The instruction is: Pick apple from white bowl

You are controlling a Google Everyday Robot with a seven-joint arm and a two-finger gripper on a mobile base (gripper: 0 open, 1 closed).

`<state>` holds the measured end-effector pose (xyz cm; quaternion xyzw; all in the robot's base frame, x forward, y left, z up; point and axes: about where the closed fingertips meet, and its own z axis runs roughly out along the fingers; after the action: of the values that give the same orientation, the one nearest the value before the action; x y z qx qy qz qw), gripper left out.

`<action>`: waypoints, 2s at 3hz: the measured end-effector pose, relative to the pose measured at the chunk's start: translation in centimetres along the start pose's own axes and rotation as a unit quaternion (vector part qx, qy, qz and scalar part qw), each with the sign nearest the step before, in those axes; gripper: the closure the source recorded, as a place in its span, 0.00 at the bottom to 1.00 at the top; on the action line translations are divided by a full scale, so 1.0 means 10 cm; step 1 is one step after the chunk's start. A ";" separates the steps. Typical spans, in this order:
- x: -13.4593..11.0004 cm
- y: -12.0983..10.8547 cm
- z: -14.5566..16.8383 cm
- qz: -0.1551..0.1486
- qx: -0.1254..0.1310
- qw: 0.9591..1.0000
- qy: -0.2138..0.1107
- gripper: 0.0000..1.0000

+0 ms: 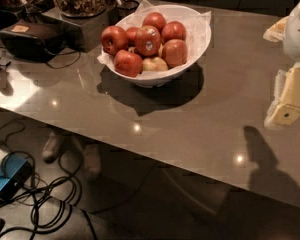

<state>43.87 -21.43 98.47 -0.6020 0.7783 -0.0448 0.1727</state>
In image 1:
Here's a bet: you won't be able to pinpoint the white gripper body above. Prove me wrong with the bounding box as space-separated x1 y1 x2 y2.
283 2 300 62

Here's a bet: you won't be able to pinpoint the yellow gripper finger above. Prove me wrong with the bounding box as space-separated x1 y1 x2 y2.
263 16 288 42
264 62 300 130

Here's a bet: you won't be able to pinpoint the red apple right back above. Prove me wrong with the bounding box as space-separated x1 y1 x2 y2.
161 21 187 43

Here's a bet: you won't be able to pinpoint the red apple right front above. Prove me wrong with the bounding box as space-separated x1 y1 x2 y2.
162 39 188 68

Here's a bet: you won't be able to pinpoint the red apple top back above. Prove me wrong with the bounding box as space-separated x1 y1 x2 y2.
142 12 166 32

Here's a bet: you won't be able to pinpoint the yellowish apple front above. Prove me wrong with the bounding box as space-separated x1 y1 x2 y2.
143 57 168 72

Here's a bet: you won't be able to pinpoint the small red apple behind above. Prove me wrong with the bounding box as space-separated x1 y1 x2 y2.
126 27 138 45

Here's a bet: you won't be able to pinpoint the red apple front left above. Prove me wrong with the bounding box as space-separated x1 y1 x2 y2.
114 50 143 78

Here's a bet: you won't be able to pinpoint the red apple far left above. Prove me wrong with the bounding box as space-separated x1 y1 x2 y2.
101 26 128 55

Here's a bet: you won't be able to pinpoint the black cup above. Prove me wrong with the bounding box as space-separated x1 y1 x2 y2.
118 0 139 20

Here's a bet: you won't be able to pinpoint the dark grey box stand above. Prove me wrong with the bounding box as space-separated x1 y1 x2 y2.
43 7 118 52

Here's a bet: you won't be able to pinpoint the right white shoe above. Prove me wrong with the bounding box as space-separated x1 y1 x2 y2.
83 144 101 180

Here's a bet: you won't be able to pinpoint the white shoe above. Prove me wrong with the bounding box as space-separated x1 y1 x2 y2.
83 144 101 180
42 132 64 163

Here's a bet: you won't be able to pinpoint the black device with label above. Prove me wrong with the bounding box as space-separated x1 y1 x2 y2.
0 20 65 62

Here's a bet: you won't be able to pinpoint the left white shoe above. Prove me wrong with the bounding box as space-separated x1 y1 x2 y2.
42 132 64 163

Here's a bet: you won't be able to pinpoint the blue box on floor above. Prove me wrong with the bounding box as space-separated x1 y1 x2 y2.
0 154 33 204

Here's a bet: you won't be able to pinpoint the black table cable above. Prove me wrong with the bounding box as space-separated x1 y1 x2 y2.
44 48 82 70

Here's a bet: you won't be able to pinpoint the black floor cables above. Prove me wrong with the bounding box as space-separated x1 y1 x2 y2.
0 119 99 240

